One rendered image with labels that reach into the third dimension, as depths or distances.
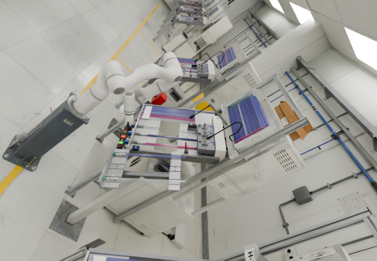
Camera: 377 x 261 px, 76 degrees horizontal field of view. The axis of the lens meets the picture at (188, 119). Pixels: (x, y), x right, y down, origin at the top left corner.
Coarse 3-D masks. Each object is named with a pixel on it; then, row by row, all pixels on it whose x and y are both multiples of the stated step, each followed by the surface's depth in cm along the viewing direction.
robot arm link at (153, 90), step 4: (152, 84) 180; (156, 84) 179; (136, 88) 188; (140, 88) 185; (144, 88) 181; (148, 88) 180; (152, 88) 179; (156, 88) 178; (132, 92) 189; (136, 92) 189; (140, 92) 185; (144, 92) 180; (148, 92) 179; (152, 92) 179; (156, 92) 180; (160, 92) 181; (136, 96) 192; (140, 96) 192; (144, 96) 180; (148, 96) 180; (152, 96) 182
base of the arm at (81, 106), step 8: (88, 88) 160; (72, 96) 167; (80, 96) 161; (88, 96) 158; (72, 104) 163; (80, 104) 161; (88, 104) 161; (96, 104) 163; (72, 112) 160; (80, 112) 164; (88, 112) 172
